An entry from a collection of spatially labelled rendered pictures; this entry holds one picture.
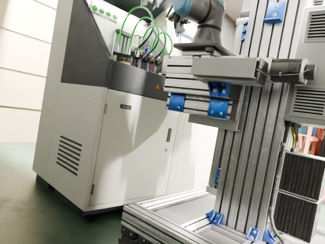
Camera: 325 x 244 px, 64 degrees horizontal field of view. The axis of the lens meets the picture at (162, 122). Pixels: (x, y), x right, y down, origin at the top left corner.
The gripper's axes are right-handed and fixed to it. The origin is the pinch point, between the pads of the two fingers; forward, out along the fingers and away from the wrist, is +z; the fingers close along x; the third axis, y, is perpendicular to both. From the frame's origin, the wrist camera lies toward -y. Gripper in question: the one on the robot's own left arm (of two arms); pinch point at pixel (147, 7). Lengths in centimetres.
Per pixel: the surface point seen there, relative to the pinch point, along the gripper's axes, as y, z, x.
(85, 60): 8, 36, -34
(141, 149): 60, 66, -6
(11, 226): 81, 85, -84
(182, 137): 53, 71, 33
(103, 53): 19.7, 21.3, -29.2
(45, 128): 7, 101, -54
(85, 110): 35, 52, -39
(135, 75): 29.4, 29.3, -10.1
